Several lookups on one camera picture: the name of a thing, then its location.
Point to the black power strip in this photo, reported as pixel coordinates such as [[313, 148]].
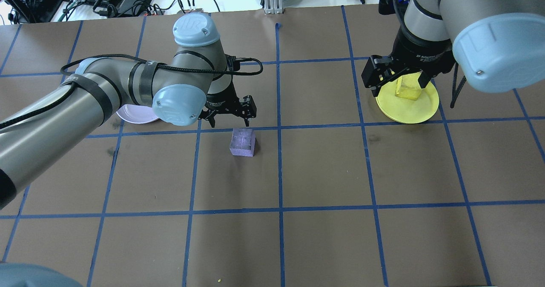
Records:
[[191, 11]]

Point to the yellow round plate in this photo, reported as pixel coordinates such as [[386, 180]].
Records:
[[408, 110]]

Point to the purple foam block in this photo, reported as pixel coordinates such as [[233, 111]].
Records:
[[242, 144]]

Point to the yellow foam block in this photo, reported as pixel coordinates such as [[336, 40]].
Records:
[[408, 90]]

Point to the lavender round plate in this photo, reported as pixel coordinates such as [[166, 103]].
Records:
[[136, 116]]

